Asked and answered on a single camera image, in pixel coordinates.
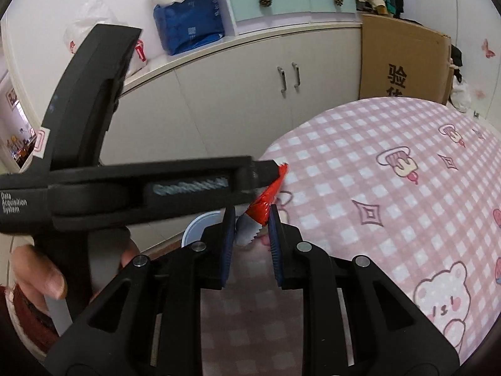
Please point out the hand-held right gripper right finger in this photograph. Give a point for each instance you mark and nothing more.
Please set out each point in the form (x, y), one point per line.
(274, 246)

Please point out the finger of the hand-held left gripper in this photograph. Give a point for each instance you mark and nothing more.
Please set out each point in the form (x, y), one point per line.
(264, 172)

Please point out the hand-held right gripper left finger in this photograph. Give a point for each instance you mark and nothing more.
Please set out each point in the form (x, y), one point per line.
(228, 246)

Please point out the red silver snack wrapper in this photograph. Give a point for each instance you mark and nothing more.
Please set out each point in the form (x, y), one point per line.
(264, 203)

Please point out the white round lid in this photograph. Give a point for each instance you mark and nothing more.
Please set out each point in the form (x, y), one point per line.
(195, 229)

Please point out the person's left hand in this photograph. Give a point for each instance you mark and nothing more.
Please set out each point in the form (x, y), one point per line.
(43, 274)

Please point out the low white cabinet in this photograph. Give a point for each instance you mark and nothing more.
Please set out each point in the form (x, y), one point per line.
(215, 105)

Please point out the pink checkered blanket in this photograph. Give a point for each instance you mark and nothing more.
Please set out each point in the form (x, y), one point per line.
(352, 203)

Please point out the blue plastic bag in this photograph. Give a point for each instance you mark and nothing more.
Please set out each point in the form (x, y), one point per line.
(188, 23)

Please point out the white plastic bag red print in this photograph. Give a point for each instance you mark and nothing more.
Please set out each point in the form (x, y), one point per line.
(94, 15)

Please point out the brown cardboard box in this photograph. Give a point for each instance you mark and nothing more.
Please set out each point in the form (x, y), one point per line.
(403, 51)

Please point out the small white plastic bag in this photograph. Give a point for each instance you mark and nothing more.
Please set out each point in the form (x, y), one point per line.
(462, 96)

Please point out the black clothing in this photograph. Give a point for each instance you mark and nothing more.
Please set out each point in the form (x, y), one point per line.
(456, 62)

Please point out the small pink butterfly sticker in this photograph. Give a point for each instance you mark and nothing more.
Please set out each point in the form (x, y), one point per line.
(479, 93)

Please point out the white wardrobe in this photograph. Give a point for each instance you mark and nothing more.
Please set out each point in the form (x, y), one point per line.
(450, 4)

